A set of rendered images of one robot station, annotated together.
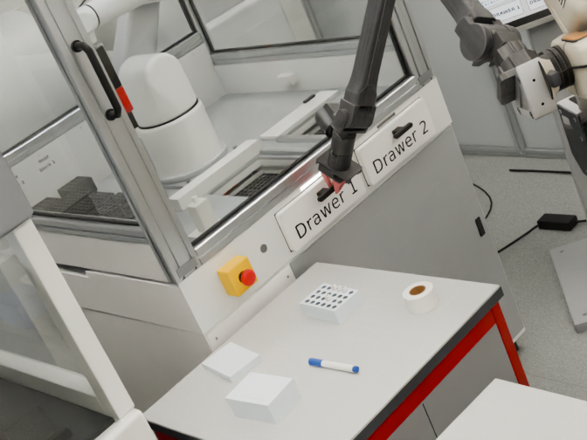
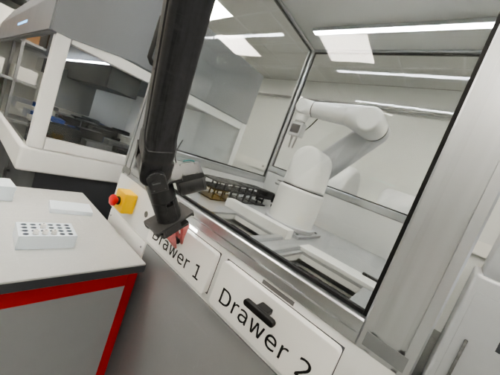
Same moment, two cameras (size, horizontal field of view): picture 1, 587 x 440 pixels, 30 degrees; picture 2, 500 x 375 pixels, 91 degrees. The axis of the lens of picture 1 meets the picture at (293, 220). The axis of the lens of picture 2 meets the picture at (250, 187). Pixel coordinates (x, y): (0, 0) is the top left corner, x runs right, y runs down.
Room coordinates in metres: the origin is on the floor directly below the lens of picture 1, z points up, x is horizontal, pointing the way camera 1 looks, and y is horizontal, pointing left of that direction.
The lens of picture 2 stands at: (2.50, -0.75, 1.17)
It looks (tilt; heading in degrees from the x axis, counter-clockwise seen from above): 6 degrees down; 73
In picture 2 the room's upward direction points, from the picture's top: 20 degrees clockwise
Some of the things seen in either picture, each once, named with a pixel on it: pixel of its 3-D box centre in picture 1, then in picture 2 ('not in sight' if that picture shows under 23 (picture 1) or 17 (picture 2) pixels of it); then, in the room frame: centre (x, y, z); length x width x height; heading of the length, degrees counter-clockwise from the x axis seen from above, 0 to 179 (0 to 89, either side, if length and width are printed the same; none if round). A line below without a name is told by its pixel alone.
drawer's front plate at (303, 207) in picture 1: (322, 202); (178, 245); (2.57, -0.09, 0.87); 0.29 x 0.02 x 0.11; 126
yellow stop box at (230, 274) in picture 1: (238, 276); (124, 201); (2.37, 0.17, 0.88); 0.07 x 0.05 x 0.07; 126
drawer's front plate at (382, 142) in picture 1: (397, 140); (264, 320); (2.75, -0.34, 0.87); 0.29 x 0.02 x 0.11; 126
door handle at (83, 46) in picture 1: (99, 80); (159, 40); (2.31, 0.26, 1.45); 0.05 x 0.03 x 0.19; 36
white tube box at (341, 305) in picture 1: (331, 303); (45, 235); (2.23, 0.00, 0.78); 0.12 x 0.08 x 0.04; 33
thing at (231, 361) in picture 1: (231, 361); (71, 207); (2.19, 0.26, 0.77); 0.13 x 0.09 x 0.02; 27
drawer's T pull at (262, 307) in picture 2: (399, 130); (262, 310); (2.73, -0.36, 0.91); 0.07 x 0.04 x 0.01; 126
